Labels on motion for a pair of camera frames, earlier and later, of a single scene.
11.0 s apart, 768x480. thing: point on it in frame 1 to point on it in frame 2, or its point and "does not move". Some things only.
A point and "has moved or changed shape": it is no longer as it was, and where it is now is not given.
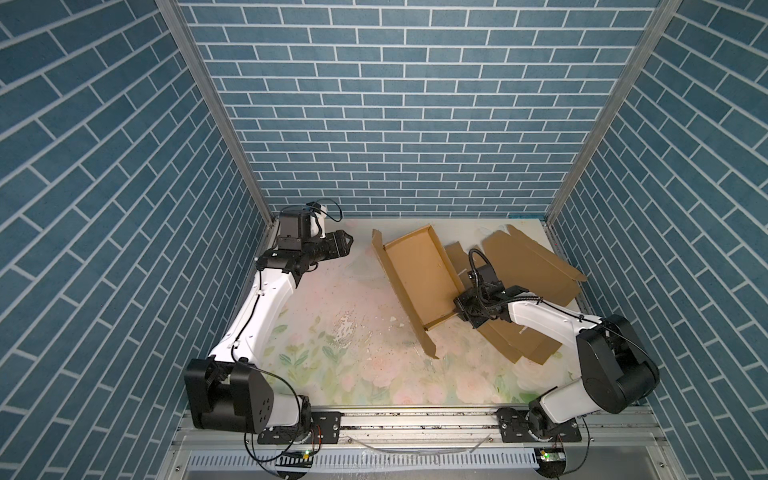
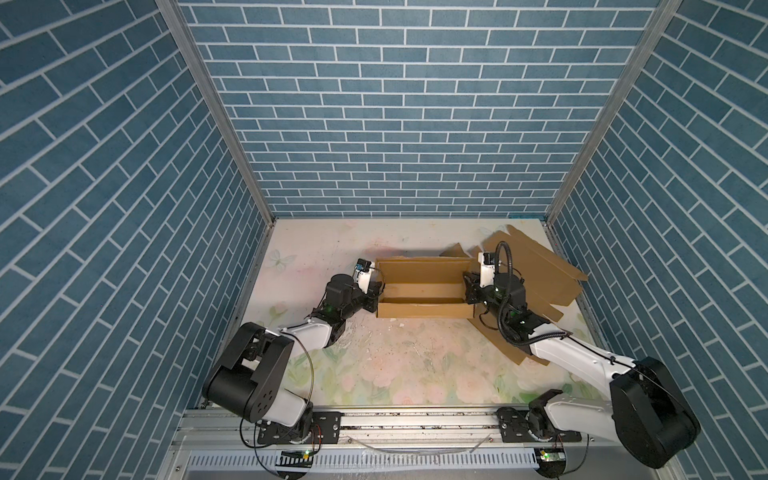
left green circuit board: (296, 459) does not move
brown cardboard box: (425, 279) has moved or changed shape
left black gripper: (335, 244) to (371, 296)
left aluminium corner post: (187, 40) does not move
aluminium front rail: (603, 429) does not move
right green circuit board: (552, 457) does not move
